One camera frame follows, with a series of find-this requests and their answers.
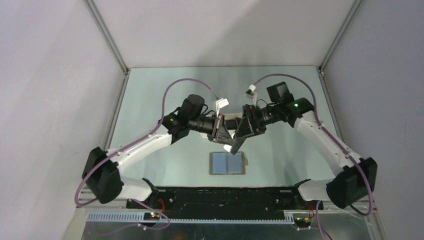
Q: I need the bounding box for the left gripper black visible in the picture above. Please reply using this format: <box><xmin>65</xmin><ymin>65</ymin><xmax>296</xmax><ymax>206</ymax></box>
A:
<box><xmin>188</xmin><ymin>113</ymin><xmax>235</xmax><ymax>146</ymax></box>

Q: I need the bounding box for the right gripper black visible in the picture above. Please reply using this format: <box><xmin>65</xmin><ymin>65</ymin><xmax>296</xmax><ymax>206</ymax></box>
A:
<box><xmin>233</xmin><ymin>104</ymin><xmax>281</xmax><ymax>140</ymax></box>

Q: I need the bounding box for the beige card holder wallet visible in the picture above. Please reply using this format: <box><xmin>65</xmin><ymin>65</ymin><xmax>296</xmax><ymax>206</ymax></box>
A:
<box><xmin>209</xmin><ymin>151</ymin><xmax>248</xmax><ymax>176</ymax></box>

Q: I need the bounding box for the white plastic tray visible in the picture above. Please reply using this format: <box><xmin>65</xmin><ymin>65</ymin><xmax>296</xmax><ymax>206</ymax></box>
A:
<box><xmin>224</xmin><ymin>112</ymin><xmax>242</xmax><ymax>139</ymax></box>

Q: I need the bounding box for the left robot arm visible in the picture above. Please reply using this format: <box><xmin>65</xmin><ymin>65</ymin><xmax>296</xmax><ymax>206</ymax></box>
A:
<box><xmin>82</xmin><ymin>94</ymin><xmax>235</xmax><ymax>208</ymax></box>

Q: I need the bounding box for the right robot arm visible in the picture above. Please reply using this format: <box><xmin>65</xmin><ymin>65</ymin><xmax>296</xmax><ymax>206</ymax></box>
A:
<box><xmin>231</xmin><ymin>82</ymin><xmax>378</xmax><ymax>209</ymax></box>

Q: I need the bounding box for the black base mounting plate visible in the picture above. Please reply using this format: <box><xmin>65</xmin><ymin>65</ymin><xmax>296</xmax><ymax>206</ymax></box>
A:
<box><xmin>143</xmin><ymin>186</ymin><xmax>317</xmax><ymax>221</ymax></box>

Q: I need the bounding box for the right circuit board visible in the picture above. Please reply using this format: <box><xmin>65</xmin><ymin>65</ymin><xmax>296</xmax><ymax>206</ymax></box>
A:
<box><xmin>294</xmin><ymin>217</ymin><xmax>313</xmax><ymax>223</ymax></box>

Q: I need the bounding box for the circuit board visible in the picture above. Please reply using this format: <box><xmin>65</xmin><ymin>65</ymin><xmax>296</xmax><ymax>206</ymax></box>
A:
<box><xmin>294</xmin><ymin>217</ymin><xmax>313</xmax><ymax>223</ymax></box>
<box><xmin>143</xmin><ymin>212</ymin><xmax>161</xmax><ymax>221</ymax></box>

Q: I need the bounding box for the left circuit board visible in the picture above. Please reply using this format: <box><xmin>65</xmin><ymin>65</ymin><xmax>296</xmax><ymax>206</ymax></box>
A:
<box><xmin>143</xmin><ymin>212</ymin><xmax>161</xmax><ymax>221</ymax></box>

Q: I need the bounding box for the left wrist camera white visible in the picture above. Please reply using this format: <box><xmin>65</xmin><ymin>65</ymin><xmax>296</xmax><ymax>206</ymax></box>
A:
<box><xmin>215</xmin><ymin>98</ymin><xmax>229</xmax><ymax>115</ymax></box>

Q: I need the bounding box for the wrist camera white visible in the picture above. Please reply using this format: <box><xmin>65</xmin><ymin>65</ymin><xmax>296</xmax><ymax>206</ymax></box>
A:
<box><xmin>244</xmin><ymin>84</ymin><xmax>259</xmax><ymax>106</ymax></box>
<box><xmin>215</xmin><ymin>98</ymin><xmax>229</xmax><ymax>115</ymax></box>

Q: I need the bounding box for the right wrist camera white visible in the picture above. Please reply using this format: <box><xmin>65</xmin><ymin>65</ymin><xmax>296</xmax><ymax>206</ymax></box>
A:
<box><xmin>244</xmin><ymin>84</ymin><xmax>259</xmax><ymax>106</ymax></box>

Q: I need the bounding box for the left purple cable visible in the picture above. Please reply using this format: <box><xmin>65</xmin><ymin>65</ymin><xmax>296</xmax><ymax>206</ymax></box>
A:
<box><xmin>74</xmin><ymin>78</ymin><xmax>221</xmax><ymax>231</ymax></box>

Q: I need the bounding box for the aluminium frame rail front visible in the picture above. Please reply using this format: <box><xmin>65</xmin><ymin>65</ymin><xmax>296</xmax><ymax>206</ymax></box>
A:
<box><xmin>84</xmin><ymin>199</ymin><xmax>315</xmax><ymax>226</ymax></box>

